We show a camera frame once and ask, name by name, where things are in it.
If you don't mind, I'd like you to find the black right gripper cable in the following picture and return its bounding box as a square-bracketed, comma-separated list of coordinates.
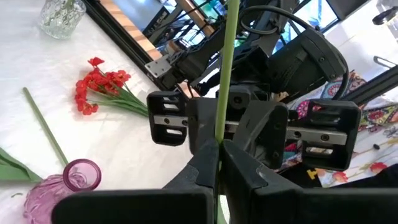
[239, 4, 351, 100]

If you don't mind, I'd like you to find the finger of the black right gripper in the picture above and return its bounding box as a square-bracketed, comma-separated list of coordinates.
[187, 96, 219, 156]
[233, 101, 289, 170]

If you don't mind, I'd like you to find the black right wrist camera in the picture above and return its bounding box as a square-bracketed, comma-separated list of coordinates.
[228, 84, 261, 111]

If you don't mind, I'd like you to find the silver mounting bracket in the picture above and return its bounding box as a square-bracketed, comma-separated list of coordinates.
[144, 52, 175, 79]

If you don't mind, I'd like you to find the colourful floral cloth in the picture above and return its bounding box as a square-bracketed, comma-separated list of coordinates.
[279, 70, 398, 189]

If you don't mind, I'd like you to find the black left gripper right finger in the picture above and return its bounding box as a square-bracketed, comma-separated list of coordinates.
[219, 139, 398, 224]

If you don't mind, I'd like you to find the red artificial tulip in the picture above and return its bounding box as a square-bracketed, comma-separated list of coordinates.
[22, 86, 69, 166]

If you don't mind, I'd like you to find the clear glass vase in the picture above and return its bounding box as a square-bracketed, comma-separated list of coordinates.
[39, 0, 87, 40]

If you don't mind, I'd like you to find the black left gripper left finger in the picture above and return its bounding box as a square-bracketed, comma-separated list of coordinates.
[51, 139, 220, 224]

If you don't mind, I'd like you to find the purple glass vase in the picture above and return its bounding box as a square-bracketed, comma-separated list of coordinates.
[23, 158, 103, 224]

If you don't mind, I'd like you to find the red artificial flower bunch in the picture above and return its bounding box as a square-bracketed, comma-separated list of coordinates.
[73, 56, 149, 118]

